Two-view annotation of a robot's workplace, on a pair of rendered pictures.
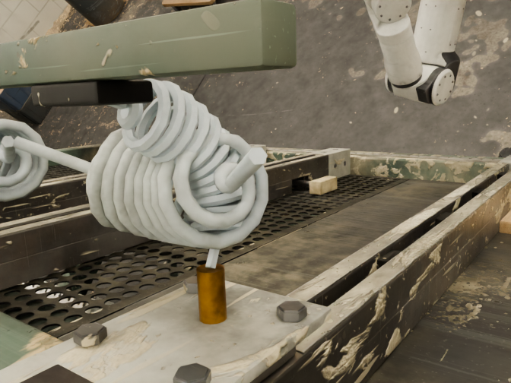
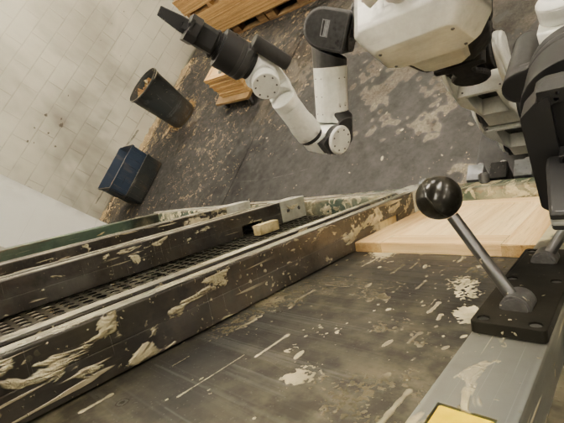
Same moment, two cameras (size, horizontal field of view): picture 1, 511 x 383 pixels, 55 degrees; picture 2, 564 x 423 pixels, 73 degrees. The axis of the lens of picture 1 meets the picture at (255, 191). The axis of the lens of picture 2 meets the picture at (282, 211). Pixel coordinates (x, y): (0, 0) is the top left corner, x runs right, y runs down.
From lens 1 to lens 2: 0.35 m
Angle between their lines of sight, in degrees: 8
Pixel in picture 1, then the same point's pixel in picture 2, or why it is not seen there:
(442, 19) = (328, 88)
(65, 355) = not seen: outside the picture
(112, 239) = (59, 289)
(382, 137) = (373, 181)
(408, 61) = (302, 124)
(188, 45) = not seen: outside the picture
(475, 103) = (441, 144)
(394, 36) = (283, 107)
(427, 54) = (324, 116)
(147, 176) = not seen: outside the picture
